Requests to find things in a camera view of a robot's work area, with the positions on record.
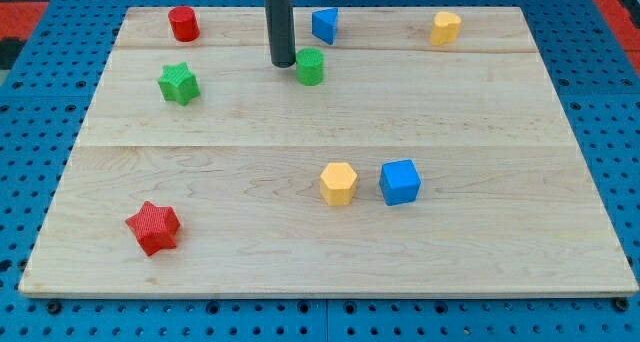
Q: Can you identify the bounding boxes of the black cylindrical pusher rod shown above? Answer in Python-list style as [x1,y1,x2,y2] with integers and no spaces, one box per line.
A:
[264,0,296,68]

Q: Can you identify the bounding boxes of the green cylinder block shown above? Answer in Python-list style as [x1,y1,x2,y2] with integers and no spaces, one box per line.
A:
[296,48,324,86]

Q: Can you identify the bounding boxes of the blue triangle block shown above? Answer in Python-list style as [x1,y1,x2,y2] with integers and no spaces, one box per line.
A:
[311,7,339,45]

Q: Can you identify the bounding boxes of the red cylinder block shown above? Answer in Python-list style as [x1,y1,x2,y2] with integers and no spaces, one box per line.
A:
[168,6,200,42]

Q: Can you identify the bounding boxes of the green star block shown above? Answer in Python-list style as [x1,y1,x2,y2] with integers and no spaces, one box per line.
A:
[158,62,200,106]

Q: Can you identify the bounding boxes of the yellow heart block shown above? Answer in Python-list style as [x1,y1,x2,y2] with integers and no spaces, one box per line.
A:
[430,11,462,46]

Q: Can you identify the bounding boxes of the yellow hexagon block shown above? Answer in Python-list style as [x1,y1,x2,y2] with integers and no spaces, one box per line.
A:
[320,162,358,206]

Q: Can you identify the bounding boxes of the light wooden board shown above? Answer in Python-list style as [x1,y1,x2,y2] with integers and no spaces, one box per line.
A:
[19,7,638,299]

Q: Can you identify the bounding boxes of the blue cube block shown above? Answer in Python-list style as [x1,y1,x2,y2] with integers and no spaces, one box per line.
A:
[379,159,421,206]

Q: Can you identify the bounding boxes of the red star block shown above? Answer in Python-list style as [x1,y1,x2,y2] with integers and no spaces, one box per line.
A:
[125,201,181,257]

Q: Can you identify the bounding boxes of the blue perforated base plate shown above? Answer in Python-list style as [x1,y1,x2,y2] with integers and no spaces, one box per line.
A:
[1,0,639,341]

